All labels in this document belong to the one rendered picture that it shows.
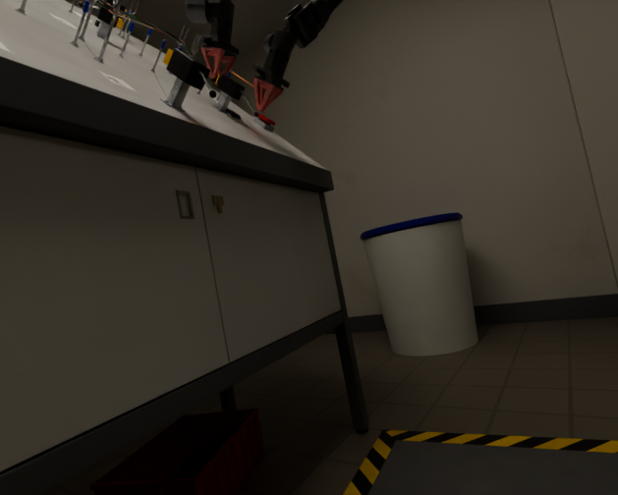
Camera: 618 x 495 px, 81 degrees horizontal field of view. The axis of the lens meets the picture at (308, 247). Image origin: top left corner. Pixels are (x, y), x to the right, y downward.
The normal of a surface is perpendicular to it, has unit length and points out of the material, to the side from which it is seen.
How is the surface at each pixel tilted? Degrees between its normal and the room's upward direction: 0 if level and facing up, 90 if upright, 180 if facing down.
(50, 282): 90
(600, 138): 90
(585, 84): 90
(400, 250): 94
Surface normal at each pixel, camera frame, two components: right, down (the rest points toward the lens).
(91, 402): 0.86, -0.19
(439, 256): 0.16, -0.03
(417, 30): -0.58, 0.06
